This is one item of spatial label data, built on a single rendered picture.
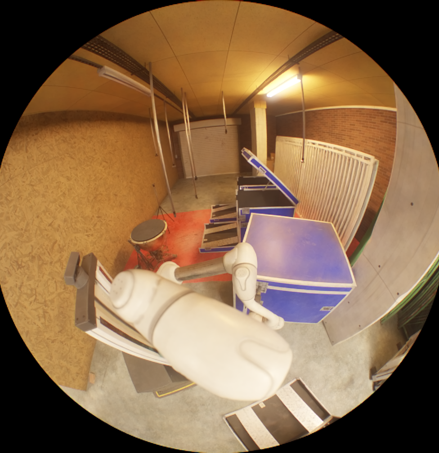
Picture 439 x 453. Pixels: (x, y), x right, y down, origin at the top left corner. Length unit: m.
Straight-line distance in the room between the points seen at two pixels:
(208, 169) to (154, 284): 8.07
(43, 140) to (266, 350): 2.69
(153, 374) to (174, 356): 1.18
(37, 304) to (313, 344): 3.44
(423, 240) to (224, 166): 8.06
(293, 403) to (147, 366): 1.62
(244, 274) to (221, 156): 7.67
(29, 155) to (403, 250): 3.74
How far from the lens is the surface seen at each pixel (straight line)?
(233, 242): 2.95
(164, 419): 2.38
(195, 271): 0.94
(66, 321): 2.57
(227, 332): 0.20
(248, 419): 2.16
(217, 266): 0.86
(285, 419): 2.28
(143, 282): 0.24
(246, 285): 0.69
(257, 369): 0.20
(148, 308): 0.24
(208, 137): 8.05
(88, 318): 0.50
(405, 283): 1.51
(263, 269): 1.32
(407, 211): 1.41
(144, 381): 1.43
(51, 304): 2.41
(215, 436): 2.31
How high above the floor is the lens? 2.09
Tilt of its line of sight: 34 degrees down
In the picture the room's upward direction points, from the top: 6 degrees counter-clockwise
